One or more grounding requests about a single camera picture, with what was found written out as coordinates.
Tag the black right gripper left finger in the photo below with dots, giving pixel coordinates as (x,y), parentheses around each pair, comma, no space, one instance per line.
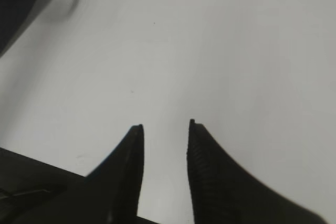
(109,194)

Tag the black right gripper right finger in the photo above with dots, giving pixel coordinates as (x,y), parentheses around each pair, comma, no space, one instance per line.
(223,192)

